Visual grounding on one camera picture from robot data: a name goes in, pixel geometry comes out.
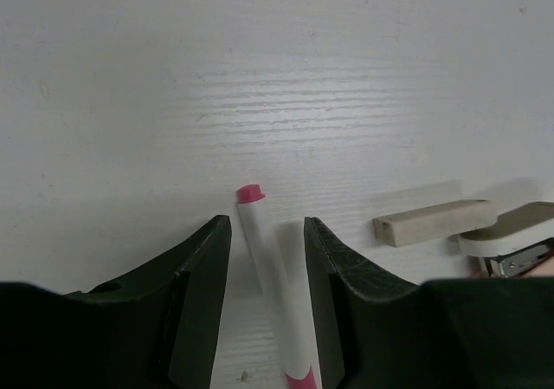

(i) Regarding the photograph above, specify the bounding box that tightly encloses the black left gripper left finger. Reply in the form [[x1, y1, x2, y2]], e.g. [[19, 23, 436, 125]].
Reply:
[[1, 215, 232, 388]]

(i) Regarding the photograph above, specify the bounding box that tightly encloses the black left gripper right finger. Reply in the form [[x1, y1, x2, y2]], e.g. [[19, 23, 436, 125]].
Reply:
[[304, 217, 553, 388]]

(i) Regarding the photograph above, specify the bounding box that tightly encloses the white marker pink cap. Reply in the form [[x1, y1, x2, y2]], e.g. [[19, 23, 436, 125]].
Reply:
[[236, 184, 318, 388]]

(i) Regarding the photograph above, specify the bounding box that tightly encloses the long grey eraser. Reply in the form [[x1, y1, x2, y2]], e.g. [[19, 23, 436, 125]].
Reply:
[[372, 199, 498, 248]]

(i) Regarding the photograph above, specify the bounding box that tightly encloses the pink white stapler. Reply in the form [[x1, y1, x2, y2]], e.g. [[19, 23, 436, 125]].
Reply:
[[458, 202, 553, 278]]

